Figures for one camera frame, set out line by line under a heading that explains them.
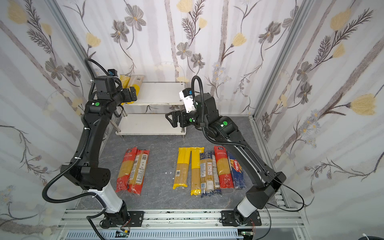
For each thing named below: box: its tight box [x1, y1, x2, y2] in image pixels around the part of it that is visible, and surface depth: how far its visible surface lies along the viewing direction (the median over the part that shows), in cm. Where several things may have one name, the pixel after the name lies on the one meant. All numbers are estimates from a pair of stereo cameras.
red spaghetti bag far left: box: [115, 147, 137, 193], surface depth 90 cm
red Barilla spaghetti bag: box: [214, 145, 234, 189], surface depth 91 cm
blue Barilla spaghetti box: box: [227, 151, 247, 190], surface depth 88 cm
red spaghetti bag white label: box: [128, 149, 150, 196], surface depth 89 cm
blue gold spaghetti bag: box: [200, 151, 221, 198], surface depth 86 cm
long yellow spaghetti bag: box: [190, 146, 205, 196], surface depth 90 cm
